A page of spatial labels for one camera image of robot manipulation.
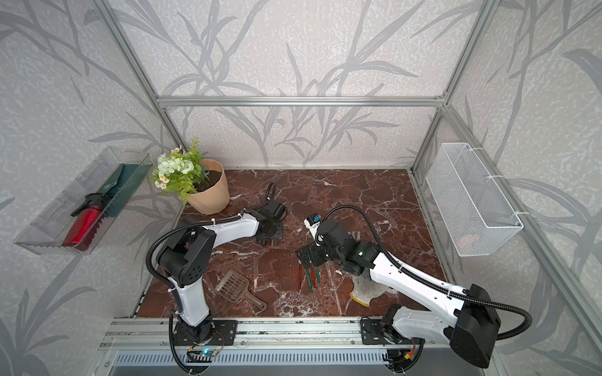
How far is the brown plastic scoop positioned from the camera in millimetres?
814

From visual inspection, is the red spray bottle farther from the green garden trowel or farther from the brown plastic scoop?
the brown plastic scoop

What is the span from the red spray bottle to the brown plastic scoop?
39 centimetres

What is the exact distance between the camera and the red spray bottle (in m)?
0.57
